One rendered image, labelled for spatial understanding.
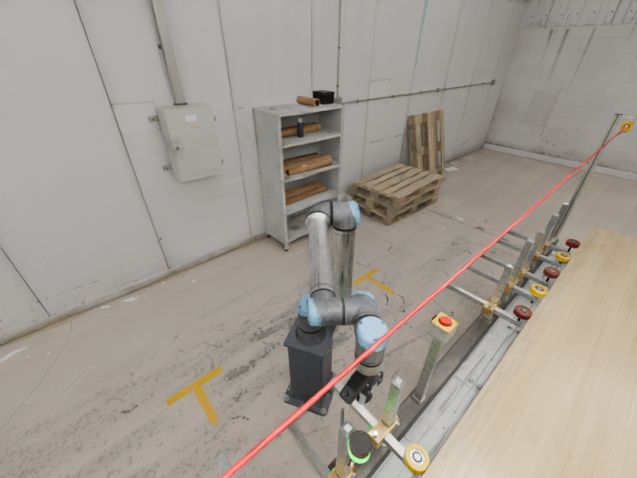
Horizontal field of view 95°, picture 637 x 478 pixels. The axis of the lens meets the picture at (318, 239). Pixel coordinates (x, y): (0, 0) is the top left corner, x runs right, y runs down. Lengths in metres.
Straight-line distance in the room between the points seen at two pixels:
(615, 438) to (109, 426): 2.61
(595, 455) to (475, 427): 0.38
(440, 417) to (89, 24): 3.18
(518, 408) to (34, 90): 3.23
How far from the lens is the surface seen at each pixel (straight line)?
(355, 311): 0.96
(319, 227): 1.26
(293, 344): 1.83
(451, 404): 1.74
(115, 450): 2.52
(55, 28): 2.88
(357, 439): 0.96
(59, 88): 2.88
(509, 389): 1.54
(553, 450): 1.48
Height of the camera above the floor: 2.06
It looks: 33 degrees down
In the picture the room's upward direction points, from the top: straight up
